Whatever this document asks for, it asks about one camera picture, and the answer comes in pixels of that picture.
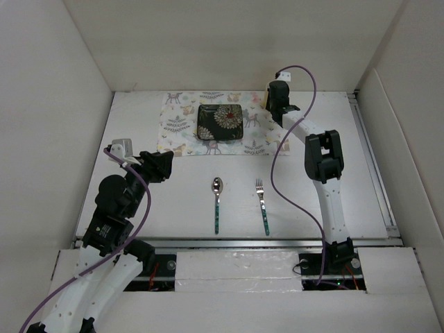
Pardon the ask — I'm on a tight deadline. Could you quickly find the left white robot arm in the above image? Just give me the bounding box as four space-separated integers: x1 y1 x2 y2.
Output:
20 144 174 332

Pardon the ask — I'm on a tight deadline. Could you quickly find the fork with teal handle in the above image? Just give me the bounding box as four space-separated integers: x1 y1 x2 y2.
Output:
255 178 270 236

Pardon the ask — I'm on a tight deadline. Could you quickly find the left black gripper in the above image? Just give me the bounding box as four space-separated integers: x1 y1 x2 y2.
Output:
121 150 173 216

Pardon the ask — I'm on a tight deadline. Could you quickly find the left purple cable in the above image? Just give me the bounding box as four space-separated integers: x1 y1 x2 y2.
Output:
17 147 153 333

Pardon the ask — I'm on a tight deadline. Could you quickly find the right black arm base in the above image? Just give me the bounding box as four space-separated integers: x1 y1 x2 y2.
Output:
292 248 366 291

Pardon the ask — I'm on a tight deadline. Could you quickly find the aluminium front rail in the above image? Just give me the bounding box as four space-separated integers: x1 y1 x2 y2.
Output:
71 237 405 249

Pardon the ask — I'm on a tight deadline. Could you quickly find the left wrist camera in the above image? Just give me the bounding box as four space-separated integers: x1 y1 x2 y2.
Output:
104 139 139 165

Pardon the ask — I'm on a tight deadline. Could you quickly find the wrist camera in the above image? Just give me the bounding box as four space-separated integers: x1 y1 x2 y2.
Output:
275 71 291 82
104 139 139 165

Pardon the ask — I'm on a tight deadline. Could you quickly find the black floral square plate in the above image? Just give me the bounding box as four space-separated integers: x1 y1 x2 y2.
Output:
197 104 244 141

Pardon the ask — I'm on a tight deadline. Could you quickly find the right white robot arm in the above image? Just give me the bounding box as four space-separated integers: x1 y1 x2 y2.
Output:
266 80 355 273

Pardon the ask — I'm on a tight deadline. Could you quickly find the floral animal print cloth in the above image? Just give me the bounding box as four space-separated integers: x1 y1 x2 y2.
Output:
157 92 285 157

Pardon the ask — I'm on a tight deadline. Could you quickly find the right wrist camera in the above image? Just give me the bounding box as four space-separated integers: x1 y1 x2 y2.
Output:
275 71 291 82

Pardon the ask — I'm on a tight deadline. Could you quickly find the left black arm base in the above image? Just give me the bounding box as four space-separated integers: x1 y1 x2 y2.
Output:
124 239 177 292

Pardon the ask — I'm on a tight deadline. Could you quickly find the yellow mug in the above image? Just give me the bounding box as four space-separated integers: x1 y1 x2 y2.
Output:
262 88 269 109

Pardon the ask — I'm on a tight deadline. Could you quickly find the spoon with teal handle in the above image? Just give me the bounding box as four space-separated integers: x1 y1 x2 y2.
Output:
212 177 223 234

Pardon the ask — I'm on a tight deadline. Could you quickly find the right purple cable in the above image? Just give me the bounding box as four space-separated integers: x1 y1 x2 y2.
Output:
269 65 329 287

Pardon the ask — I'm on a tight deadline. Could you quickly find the purple cable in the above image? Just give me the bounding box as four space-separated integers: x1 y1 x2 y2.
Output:
17 147 153 333
269 65 329 287

